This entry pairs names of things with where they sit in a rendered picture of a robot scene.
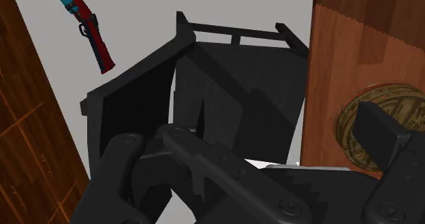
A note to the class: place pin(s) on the red and blue toy gun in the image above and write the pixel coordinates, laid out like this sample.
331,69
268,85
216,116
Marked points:
87,24

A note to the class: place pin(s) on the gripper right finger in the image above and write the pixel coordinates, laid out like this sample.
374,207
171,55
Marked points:
378,133

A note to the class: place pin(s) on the brown wooden furniture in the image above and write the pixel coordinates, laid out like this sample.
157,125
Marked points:
335,50

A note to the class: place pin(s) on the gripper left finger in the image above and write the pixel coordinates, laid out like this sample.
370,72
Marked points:
229,170

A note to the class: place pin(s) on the black angular frame stand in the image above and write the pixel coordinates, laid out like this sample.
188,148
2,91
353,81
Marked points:
265,84

